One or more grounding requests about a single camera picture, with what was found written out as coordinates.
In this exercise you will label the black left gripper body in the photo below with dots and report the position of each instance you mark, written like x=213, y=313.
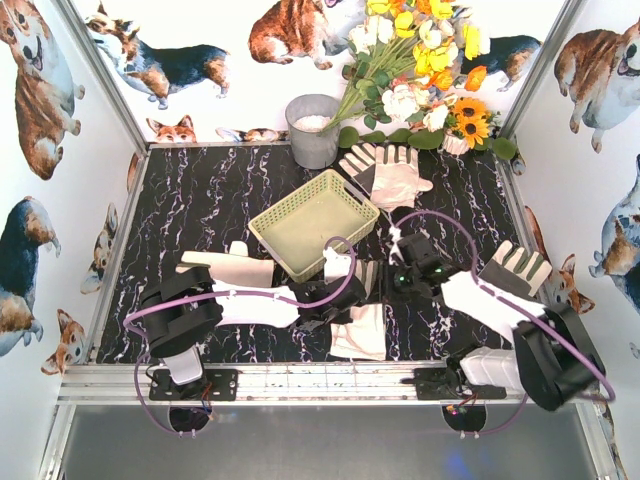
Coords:
x=343, y=293

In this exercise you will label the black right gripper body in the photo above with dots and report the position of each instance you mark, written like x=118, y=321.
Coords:
x=412, y=251

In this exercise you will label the white glove grey patch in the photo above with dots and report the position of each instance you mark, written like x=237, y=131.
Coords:
x=364, y=337

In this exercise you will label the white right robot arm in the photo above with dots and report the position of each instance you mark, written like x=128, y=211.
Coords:
x=552, y=358

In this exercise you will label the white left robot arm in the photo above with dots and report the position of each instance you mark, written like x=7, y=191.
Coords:
x=181, y=311

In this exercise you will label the pale green storage basket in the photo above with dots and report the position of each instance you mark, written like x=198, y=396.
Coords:
x=297, y=228

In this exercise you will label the white glove back right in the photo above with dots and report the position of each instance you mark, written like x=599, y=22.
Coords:
x=397, y=181

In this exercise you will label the white glove right side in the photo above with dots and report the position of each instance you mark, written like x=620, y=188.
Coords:
x=514, y=270

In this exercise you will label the white glove left side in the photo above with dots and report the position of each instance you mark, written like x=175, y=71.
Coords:
x=233, y=267

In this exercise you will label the striped glove back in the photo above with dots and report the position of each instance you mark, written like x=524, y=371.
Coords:
x=360, y=164

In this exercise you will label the small white flower pot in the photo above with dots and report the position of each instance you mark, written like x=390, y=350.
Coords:
x=454, y=145

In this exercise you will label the grey metal bucket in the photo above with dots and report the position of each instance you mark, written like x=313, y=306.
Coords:
x=313, y=141

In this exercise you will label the artificial flower bouquet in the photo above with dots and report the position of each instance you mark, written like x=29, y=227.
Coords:
x=418, y=64

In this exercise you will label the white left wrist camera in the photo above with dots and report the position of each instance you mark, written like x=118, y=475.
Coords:
x=337, y=265

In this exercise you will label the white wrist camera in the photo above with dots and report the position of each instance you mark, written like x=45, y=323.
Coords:
x=395, y=256
x=337, y=265

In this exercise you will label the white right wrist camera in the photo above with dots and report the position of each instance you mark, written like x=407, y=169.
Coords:
x=395, y=256

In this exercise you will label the aluminium front rail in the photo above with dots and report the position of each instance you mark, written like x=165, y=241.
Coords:
x=340, y=383

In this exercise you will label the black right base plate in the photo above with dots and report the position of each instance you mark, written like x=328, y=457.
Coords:
x=446, y=384

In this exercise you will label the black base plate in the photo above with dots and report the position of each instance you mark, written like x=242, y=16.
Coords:
x=446, y=384
x=214, y=385

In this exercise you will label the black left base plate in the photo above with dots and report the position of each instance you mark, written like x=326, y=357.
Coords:
x=214, y=385

